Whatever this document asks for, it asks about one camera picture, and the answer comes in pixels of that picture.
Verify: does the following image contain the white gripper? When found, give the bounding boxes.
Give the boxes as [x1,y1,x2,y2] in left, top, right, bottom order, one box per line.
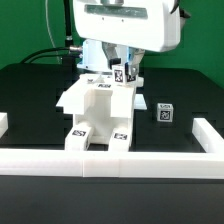
[73,0,181,77]

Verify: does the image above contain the white marker cube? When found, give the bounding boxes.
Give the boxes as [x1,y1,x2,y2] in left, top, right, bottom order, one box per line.
[157,103,174,122]
[112,65,136,85]

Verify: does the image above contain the white chair back frame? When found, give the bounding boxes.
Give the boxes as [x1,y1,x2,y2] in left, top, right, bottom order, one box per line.
[56,74,147,118]

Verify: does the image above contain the white chair seat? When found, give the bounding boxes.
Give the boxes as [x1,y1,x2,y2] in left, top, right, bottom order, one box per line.
[73,91,134,146]

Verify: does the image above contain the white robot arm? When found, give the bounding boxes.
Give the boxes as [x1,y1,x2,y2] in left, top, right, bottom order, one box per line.
[73,0,181,73]

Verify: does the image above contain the white block at left edge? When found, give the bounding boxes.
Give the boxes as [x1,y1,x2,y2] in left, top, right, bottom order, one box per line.
[0,112,8,135]

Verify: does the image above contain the black cable bundle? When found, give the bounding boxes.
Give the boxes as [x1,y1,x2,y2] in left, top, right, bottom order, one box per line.
[20,0,84,64]

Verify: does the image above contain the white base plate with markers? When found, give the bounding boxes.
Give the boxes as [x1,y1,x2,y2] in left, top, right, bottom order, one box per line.
[56,92,147,112]

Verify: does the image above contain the thin white cable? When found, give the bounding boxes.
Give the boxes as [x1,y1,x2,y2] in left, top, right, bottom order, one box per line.
[45,0,63,64]

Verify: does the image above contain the white U-shaped fence frame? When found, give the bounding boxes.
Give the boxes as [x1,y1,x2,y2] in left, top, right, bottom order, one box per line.
[0,118,224,179]

